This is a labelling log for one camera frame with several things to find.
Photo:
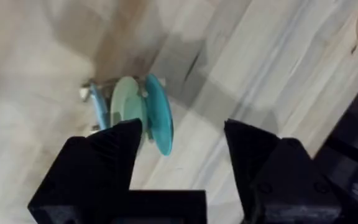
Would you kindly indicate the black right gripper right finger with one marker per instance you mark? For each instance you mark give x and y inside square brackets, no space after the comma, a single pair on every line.
[275,180]

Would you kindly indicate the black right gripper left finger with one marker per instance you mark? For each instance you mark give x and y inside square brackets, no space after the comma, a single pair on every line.
[98,168]

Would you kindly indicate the small peg dish rack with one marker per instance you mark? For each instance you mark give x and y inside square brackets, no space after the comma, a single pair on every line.
[84,93]

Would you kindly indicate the light blue plate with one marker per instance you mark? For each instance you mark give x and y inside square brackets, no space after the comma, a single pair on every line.
[99,107]

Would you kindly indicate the pale green plate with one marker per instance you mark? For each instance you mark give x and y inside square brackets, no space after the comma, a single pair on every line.
[126,99]

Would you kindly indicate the teal plate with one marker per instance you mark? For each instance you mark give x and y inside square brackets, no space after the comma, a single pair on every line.
[158,115]

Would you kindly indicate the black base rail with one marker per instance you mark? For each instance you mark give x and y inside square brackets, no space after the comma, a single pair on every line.
[356,149]

